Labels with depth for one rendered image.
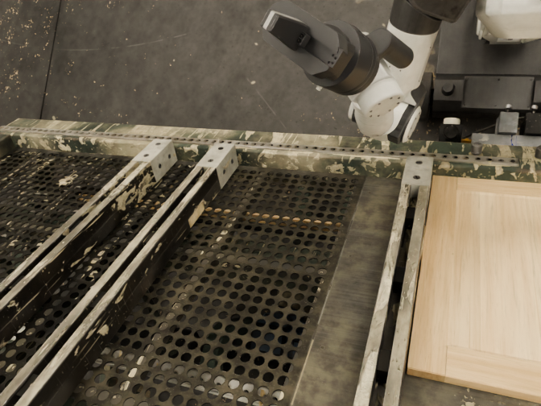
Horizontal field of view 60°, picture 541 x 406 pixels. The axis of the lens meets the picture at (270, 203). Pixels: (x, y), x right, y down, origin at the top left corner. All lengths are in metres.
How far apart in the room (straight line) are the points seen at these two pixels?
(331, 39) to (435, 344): 0.52
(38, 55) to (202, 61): 1.11
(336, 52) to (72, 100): 2.50
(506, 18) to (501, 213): 0.44
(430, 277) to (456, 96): 1.14
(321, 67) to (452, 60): 1.51
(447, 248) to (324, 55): 0.56
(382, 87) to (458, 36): 1.39
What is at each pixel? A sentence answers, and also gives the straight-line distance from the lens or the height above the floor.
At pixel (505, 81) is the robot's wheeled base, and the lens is 2.02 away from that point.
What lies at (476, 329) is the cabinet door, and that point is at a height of 1.25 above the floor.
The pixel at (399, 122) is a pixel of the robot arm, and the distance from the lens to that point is 0.96.
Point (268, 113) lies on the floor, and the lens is 2.31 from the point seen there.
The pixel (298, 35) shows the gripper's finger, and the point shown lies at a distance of 0.58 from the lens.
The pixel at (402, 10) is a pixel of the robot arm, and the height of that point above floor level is 1.30.
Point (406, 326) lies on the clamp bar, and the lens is 0.79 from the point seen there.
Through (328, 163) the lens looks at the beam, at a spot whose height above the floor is 0.90.
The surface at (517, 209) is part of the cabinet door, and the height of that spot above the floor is 0.97.
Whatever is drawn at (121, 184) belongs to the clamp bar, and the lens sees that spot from 1.26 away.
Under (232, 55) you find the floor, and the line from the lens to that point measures 2.47.
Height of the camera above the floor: 2.11
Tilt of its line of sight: 70 degrees down
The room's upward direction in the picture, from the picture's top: 81 degrees counter-clockwise
